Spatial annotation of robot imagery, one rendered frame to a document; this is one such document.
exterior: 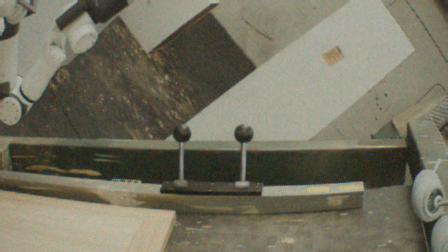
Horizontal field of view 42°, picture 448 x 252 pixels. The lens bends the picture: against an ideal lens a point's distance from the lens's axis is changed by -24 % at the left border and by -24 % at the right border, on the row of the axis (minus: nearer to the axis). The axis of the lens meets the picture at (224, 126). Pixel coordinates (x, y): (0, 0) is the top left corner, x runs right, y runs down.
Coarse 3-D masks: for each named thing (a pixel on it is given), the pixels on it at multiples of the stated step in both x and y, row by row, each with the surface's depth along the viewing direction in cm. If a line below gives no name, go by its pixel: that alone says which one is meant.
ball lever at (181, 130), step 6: (180, 126) 146; (186, 126) 147; (174, 132) 146; (180, 132) 146; (186, 132) 146; (174, 138) 147; (180, 138) 146; (186, 138) 146; (180, 144) 147; (180, 150) 146; (180, 156) 146; (180, 162) 146; (180, 168) 146; (180, 174) 145; (180, 180) 145; (186, 180) 145; (174, 186) 145; (180, 186) 144; (186, 186) 144
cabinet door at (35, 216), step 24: (0, 192) 145; (0, 216) 132; (24, 216) 133; (48, 216) 135; (72, 216) 136; (96, 216) 137; (120, 216) 137; (144, 216) 138; (168, 216) 138; (0, 240) 120; (24, 240) 121; (48, 240) 123; (72, 240) 124; (96, 240) 126; (120, 240) 127; (144, 240) 127
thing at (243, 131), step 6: (240, 126) 145; (246, 126) 145; (234, 132) 146; (240, 132) 144; (246, 132) 144; (252, 132) 145; (240, 138) 145; (246, 138) 145; (252, 138) 146; (240, 156) 145; (240, 162) 145; (240, 168) 145; (240, 174) 144; (240, 180) 144; (240, 186) 143; (246, 186) 143
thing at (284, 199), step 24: (24, 192) 149; (48, 192) 148; (72, 192) 147; (96, 192) 146; (120, 192) 145; (144, 192) 144; (264, 192) 143; (288, 192) 142; (312, 192) 141; (336, 192) 140; (360, 192) 139
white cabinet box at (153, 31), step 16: (144, 0) 616; (160, 0) 613; (176, 0) 610; (192, 0) 607; (208, 0) 609; (128, 16) 622; (144, 16) 619; (160, 16) 616; (176, 16) 613; (192, 16) 610; (144, 32) 622; (160, 32) 619; (176, 32) 638; (144, 48) 624; (160, 48) 659
